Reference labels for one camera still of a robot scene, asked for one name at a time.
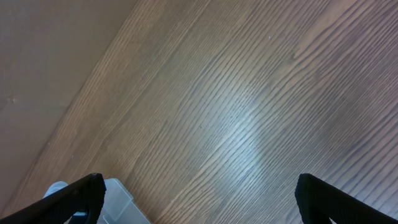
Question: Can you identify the clear plastic storage bin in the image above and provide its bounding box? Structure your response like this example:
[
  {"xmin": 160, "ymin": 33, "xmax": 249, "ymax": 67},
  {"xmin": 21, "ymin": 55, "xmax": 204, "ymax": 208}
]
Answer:
[{"xmin": 97, "ymin": 179, "xmax": 150, "ymax": 224}]

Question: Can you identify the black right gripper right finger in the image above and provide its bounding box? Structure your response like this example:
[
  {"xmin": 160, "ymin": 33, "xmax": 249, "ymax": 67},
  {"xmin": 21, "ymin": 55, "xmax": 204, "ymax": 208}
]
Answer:
[{"xmin": 295, "ymin": 174, "xmax": 397, "ymax": 224}]

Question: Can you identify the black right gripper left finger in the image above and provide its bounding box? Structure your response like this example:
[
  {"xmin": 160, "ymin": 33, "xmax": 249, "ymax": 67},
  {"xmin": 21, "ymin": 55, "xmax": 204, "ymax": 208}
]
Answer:
[{"xmin": 1, "ymin": 173, "xmax": 106, "ymax": 224}]

